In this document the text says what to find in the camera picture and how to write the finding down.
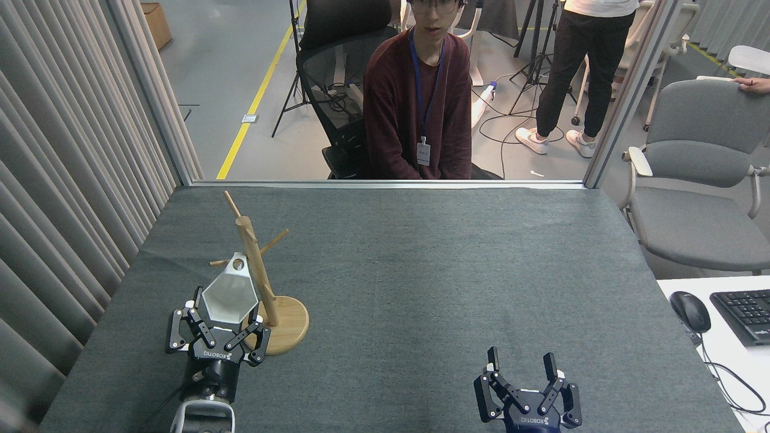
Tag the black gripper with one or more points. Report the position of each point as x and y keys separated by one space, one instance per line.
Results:
x=534 y=418
x=213 y=373

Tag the white hexagonal cup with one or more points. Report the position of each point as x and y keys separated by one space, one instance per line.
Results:
x=228 y=297

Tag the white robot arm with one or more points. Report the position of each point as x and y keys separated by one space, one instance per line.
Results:
x=201 y=418

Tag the wooden cup rack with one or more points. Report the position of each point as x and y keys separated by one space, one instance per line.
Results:
x=289 y=325

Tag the person's hand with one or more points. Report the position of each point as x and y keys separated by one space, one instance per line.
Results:
x=755 y=85

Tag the dark grey table cloth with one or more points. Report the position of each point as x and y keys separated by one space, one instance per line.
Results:
x=451 y=270

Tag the black computer mouse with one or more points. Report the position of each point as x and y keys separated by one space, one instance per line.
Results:
x=690 y=311

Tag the white desk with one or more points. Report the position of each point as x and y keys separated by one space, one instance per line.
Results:
x=734 y=373

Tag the floor socket plate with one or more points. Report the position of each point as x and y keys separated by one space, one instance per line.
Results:
x=249 y=118

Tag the beige pleated curtain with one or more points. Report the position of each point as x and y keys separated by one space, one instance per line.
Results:
x=60 y=180

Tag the black keyboard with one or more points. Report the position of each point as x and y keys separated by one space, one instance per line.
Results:
x=746 y=316

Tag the black mesh office chair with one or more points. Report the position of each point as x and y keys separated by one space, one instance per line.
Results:
x=331 y=78

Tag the seated person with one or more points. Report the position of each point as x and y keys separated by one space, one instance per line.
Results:
x=397 y=108

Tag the white floor power strip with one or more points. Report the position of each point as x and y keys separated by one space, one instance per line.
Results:
x=478 y=108

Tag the grey armchair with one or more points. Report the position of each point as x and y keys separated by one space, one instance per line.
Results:
x=704 y=156

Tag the black tripod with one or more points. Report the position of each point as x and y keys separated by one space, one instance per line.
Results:
x=527 y=84

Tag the cardboard box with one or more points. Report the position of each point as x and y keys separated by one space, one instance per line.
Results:
x=157 y=24

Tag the black light stand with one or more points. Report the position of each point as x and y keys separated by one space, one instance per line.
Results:
x=294 y=18

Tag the white office chair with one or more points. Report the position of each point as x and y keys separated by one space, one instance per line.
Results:
x=640 y=30

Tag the white plastic chair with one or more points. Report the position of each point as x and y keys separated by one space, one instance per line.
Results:
x=749 y=60

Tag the pale pleated curtain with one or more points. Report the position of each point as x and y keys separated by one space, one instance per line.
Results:
x=734 y=24

